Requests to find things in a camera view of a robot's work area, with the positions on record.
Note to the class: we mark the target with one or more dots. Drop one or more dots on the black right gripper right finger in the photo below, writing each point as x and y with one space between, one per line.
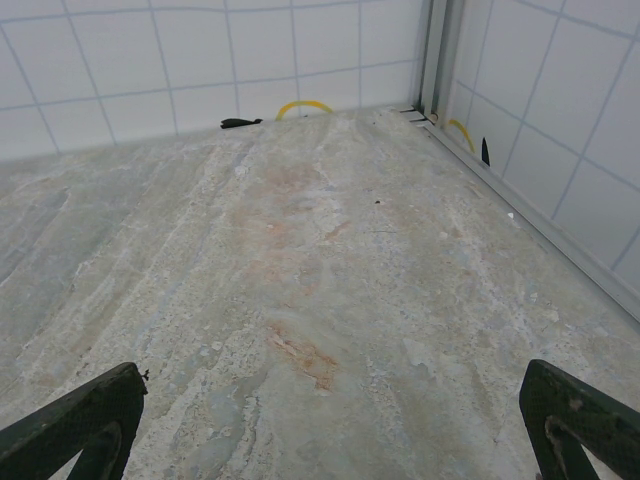
565 405

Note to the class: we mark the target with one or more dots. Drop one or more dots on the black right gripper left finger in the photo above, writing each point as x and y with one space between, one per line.
75 420

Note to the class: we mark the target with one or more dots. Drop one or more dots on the aluminium frame rail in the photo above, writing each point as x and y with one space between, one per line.
540 215

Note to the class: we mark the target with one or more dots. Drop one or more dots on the aluminium frame post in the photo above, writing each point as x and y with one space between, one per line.
438 57

